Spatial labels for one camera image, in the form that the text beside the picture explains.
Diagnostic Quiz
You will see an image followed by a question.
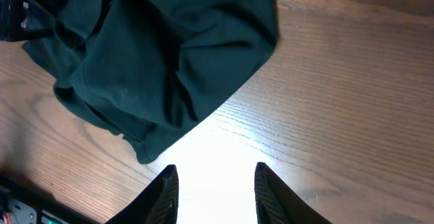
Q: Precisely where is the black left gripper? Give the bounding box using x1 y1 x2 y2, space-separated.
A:
1 0 54 42

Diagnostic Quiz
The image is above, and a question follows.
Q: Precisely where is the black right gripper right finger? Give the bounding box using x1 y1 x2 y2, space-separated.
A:
254 162 331 224

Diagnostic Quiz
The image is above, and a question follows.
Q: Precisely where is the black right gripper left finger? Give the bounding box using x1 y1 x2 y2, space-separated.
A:
106 164 179 224

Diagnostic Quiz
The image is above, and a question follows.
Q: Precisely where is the black t-shirt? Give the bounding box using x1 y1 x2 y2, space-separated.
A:
20 0 278 164

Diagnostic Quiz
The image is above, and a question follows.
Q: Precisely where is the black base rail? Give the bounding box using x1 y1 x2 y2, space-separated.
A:
1 173 96 224

